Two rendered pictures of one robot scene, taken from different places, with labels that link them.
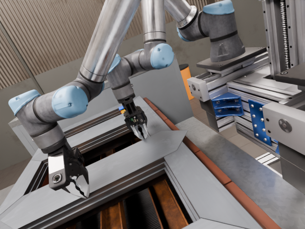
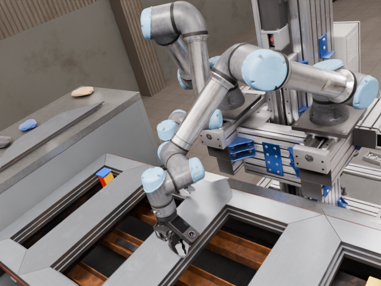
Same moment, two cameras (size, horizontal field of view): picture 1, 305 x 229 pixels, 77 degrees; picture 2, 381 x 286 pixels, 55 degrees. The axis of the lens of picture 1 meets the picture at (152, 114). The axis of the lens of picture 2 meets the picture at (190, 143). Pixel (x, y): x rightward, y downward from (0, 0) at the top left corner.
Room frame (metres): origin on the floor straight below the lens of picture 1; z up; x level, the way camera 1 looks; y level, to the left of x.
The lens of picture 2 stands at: (-0.31, 0.74, 1.83)
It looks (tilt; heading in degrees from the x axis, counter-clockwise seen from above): 30 degrees down; 324
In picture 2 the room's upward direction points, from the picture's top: 16 degrees counter-clockwise
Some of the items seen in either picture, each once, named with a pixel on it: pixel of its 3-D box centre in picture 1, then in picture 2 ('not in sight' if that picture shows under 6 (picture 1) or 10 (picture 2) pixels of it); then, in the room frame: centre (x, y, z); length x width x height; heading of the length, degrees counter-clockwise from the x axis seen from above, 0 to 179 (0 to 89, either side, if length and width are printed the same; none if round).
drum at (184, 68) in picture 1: (182, 83); not in sight; (3.28, -0.71, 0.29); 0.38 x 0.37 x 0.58; 5
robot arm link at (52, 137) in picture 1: (48, 136); (163, 206); (0.53, 0.30, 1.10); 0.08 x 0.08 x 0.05
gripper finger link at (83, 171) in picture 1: (79, 173); not in sight; (0.51, 0.27, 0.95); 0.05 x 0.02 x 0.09; 97
